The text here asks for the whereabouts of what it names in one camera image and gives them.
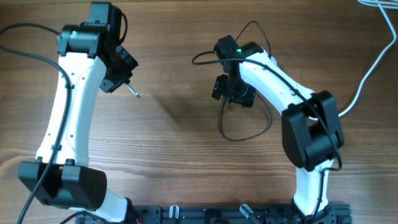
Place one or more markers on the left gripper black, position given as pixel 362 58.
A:
pixel 109 84

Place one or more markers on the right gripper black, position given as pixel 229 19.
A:
pixel 247 98

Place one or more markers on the Galaxy S25 smartphone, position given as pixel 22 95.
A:
pixel 135 92

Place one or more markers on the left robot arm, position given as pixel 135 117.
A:
pixel 91 59

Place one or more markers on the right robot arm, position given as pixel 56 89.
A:
pixel 311 128

